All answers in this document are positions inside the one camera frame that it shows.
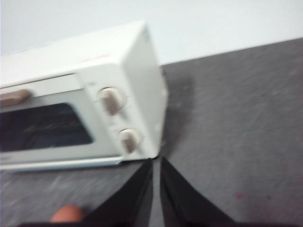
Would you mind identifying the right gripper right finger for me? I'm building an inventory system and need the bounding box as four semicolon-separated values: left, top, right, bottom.
160;157;240;227

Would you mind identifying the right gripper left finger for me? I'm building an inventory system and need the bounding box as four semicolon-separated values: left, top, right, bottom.
80;158;154;227

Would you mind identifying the oven door with beige handle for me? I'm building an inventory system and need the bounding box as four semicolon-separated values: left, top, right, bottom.
0;73;123;167

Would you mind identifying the cream timer knob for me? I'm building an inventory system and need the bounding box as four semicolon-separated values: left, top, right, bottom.
117;128;144;154

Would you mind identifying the cream temperature knob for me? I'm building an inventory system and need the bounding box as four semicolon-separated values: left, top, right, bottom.
96;87;127;116

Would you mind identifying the cream toaster oven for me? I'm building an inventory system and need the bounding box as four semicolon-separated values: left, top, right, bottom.
0;20;170;172

